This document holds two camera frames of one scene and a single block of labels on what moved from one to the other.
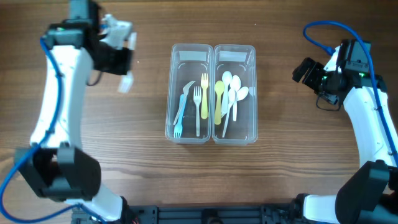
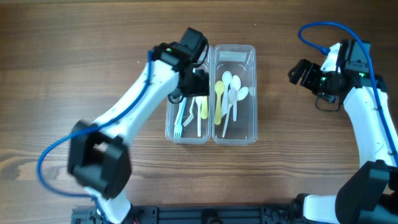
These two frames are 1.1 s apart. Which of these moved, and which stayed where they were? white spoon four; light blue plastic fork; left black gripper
Moved: left black gripper
Stayed: light blue plastic fork; white spoon four
